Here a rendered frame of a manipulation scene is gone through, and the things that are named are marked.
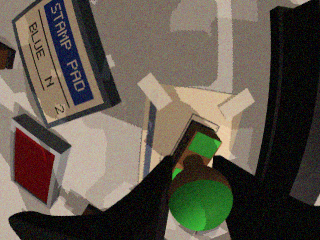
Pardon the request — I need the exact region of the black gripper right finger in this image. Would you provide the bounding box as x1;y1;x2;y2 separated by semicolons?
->
212;155;320;240

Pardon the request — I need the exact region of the rubber stamp with olive ball handle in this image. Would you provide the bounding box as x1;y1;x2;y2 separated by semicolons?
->
0;43;16;71

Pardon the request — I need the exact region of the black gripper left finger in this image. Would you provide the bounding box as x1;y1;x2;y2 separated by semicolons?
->
8;155;172;240

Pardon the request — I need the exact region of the cream inspection card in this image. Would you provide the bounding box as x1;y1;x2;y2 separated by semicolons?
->
137;73;255;183

